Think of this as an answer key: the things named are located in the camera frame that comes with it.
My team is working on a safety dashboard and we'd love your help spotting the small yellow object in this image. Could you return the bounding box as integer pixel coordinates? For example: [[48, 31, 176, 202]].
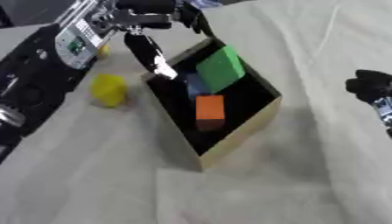
[[98, 43, 114, 59]]

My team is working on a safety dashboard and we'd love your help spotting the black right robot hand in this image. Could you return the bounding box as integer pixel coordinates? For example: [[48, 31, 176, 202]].
[[344, 68, 392, 103]]

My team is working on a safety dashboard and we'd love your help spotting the green rectangular block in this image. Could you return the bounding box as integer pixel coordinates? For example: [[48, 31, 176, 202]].
[[194, 45, 249, 95]]

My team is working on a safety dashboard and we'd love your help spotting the orange rectangular block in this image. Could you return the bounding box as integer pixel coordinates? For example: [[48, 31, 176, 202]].
[[194, 94, 227, 132]]

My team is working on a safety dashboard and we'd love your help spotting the tan cardboard box black inside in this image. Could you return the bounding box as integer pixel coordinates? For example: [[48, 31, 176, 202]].
[[141, 37, 285, 172]]

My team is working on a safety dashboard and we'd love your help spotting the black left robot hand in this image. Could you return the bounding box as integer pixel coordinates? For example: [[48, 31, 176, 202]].
[[115, 0, 216, 81]]

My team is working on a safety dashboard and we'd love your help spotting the yellow block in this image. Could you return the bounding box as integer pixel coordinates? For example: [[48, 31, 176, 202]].
[[88, 73, 130, 109]]

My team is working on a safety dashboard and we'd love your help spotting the blue block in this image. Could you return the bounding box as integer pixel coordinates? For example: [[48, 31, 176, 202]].
[[184, 73, 212, 102]]

